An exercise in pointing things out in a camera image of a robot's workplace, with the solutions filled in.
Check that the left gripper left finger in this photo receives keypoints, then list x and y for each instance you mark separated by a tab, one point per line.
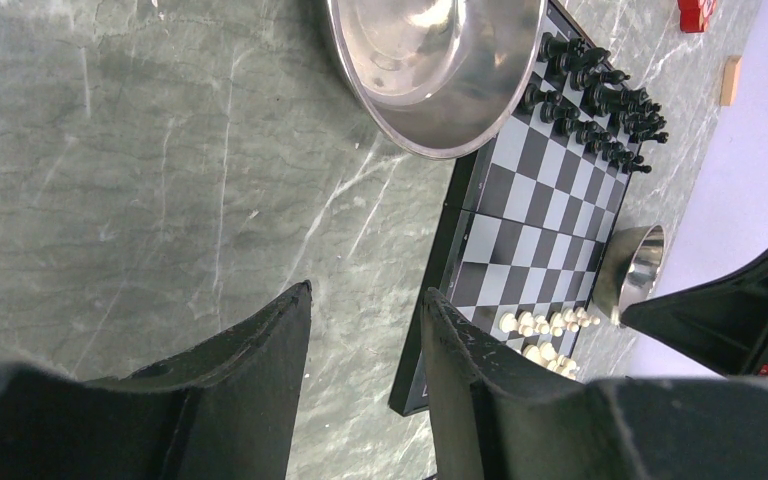
234	396

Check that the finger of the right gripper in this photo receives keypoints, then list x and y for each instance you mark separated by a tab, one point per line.
722	324

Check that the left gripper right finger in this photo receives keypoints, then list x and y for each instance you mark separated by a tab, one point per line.
486	400

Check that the black and white chessboard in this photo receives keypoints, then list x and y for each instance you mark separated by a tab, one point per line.
527	217

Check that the steel bowl with chess pieces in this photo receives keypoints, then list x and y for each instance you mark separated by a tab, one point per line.
629	270

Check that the small wooden block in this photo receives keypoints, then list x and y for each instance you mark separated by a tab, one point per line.
730	80

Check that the empty steel bowl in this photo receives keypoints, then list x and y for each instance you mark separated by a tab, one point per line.
438	78

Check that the red owl toy block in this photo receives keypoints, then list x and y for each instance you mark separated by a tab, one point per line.
695	15

